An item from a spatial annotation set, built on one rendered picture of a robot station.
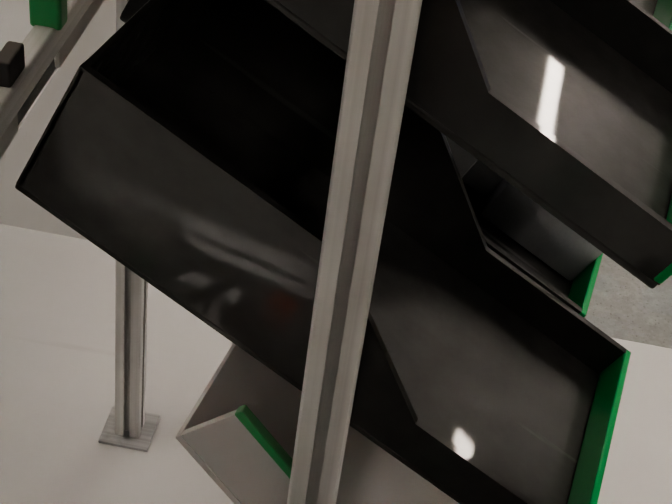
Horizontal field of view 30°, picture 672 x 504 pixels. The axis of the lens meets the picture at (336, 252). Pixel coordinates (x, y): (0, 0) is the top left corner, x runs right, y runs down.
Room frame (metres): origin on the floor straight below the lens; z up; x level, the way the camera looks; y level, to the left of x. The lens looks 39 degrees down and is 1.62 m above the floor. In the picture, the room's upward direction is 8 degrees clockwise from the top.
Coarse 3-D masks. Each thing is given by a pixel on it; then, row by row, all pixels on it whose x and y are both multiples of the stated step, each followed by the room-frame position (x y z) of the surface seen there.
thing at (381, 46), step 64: (128, 0) 0.68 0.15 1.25; (384, 0) 0.35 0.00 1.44; (384, 64) 0.35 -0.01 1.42; (384, 128) 0.34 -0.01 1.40; (384, 192) 0.34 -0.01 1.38; (320, 256) 0.34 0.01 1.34; (128, 320) 0.68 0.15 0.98; (320, 320) 0.34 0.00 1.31; (128, 384) 0.68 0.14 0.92; (320, 384) 0.34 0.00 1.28; (128, 448) 0.67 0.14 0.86; (320, 448) 0.35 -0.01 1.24
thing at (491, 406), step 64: (192, 0) 0.52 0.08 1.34; (256, 0) 0.52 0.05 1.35; (128, 64) 0.48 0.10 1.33; (192, 64) 0.52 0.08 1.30; (256, 64) 0.52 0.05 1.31; (320, 64) 0.51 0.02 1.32; (64, 128) 0.40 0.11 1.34; (128, 128) 0.39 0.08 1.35; (192, 128) 0.49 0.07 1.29; (256, 128) 0.51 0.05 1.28; (320, 128) 0.51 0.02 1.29; (64, 192) 0.40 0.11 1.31; (128, 192) 0.39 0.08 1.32; (192, 192) 0.39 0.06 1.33; (256, 192) 0.38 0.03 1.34; (320, 192) 0.49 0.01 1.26; (448, 192) 0.49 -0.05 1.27; (128, 256) 0.39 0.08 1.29; (192, 256) 0.39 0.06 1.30; (256, 256) 0.38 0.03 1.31; (384, 256) 0.47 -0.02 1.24; (448, 256) 0.49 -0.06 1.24; (256, 320) 0.38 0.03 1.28; (384, 320) 0.43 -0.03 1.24; (448, 320) 0.45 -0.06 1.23; (512, 320) 0.48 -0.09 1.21; (576, 320) 0.47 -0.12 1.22; (384, 384) 0.37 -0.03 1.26; (448, 384) 0.41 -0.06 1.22; (512, 384) 0.43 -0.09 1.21; (576, 384) 0.46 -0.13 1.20; (384, 448) 0.37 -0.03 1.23; (448, 448) 0.36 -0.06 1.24; (512, 448) 0.40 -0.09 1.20; (576, 448) 0.42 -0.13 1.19
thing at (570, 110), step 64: (320, 0) 0.38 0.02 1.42; (448, 0) 0.37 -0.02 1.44; (512, 0) 0.47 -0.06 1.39; (576, 0) 0.48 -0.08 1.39; (448, 64) 0.37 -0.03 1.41; (512, 64) 0.42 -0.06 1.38; (576, 64) 0.45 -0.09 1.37; (640, 64) 0.48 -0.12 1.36; (448, 128) 0.37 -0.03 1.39; (512, 128) 0.36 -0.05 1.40; (576, 128) 0.41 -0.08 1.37; (640, 128) 0.43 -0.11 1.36; (576, 192) 0.35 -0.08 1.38; (640, 192) 0.39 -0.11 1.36; (640, 256) 0.35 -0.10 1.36
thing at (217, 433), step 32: (224, 384) 0.43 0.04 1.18; (256, 384) 0.45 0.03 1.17; (288, 384) 0.46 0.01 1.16; (192, 416) 0.40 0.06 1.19; (224, 416) 0.39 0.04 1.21; (256, 416) 0.43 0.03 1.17; (288, 416) 0.44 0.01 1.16; (192, 448) 0.39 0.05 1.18; (224, 448) 0.39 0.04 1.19; (256, 448) 0.38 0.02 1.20; (288, 448) 0.43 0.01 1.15; (352, 448) 0.46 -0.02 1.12; (224, 480) 0.39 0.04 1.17; (256, 480) 0.38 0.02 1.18; (288, 480) 0.38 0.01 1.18; (352, 480) 0.44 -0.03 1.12; (384, 480) 0.46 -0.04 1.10; (416, 480) 0.47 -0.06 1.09
